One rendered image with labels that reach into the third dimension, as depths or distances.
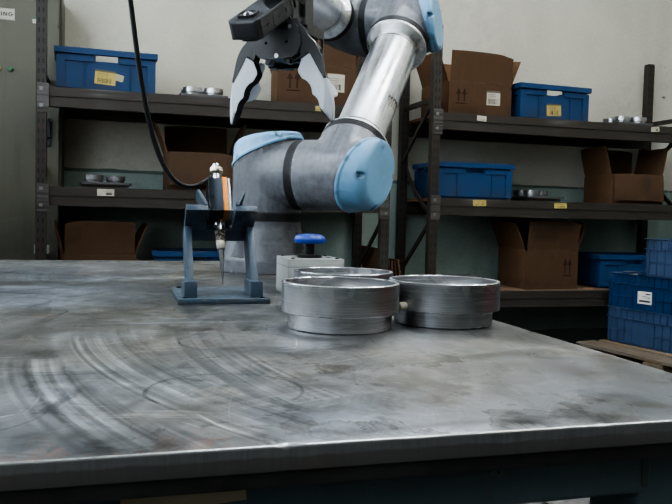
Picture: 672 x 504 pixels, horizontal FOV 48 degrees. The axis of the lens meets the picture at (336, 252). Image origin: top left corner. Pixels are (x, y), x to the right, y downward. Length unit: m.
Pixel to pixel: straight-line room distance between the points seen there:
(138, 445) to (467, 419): 0.16
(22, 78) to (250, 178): 3.38
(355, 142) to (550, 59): 4.50
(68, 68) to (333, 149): 3.18
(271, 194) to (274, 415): 0.87
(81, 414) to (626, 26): 5.77
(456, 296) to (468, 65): 4.07
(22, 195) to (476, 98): 2.66
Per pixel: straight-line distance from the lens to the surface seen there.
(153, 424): 0.38
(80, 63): 4.28
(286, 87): 4.37
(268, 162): 1.23
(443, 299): 0.68
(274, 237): 1.24
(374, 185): 1.20
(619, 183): 5.23
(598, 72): 5.84
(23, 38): 4.59
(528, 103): 4.92
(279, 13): 1.03
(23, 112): 4.53
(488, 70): 4.79
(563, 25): 5.74
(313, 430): 0.37
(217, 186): 0.90
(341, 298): 0.63
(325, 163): 1.19
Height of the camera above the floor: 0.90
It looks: 3 degrees down
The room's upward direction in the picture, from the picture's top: 1 degrees clockwise
